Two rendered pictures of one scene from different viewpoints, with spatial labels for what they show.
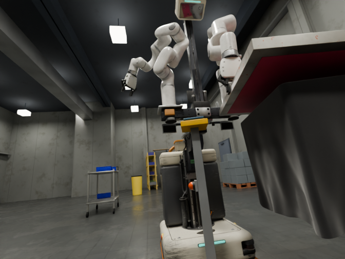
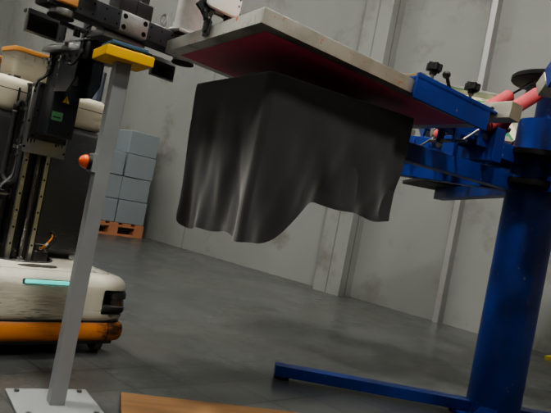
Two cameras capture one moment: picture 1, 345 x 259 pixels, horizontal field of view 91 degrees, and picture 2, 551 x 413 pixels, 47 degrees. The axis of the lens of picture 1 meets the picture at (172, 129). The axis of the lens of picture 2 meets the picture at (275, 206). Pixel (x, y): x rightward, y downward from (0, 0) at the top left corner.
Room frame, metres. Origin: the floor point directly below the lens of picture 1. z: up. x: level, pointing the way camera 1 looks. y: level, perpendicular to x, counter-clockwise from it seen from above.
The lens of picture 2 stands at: (-0.80, 0.52, 0.61)
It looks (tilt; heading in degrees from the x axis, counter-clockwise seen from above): 1 degrees up; 323
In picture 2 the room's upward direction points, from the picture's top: 11 degrees clockwise
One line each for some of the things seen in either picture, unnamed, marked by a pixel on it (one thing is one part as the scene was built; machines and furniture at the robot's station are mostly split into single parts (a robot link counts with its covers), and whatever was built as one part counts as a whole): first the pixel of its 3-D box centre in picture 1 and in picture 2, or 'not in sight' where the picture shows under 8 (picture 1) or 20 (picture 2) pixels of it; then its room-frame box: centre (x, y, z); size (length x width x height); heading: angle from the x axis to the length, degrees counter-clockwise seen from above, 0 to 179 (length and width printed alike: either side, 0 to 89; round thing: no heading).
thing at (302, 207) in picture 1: (269, 159); (218, 156); (0.69, -0.37, 0.74); 0.45 x 0.03 x 0.43; 175
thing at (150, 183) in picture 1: (151, 170); not in sight; (10.31, 1.50, 1.01); 2.19 x 0.59 x 2.02; 9
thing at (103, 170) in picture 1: (105, 187); not in sight; (4.39, 1.81, 0.53); 1.19 x 0.66 x 1.07; 9
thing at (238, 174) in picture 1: (236, 169); (95, 177); (6.88, -2.38, 0.63); 1.24 x 0.83 x 1.26; 9
